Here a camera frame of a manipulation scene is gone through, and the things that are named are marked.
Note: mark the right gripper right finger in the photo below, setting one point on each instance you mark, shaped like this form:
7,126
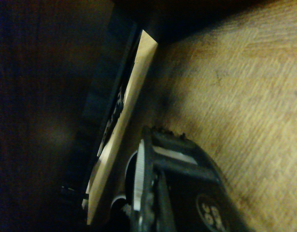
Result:
177,143

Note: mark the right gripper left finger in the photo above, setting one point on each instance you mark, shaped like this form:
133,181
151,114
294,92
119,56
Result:
139,174

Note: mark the black shoe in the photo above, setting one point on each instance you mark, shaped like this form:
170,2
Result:
125,188

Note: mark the brown shoe rack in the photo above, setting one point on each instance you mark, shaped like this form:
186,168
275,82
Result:
42,96

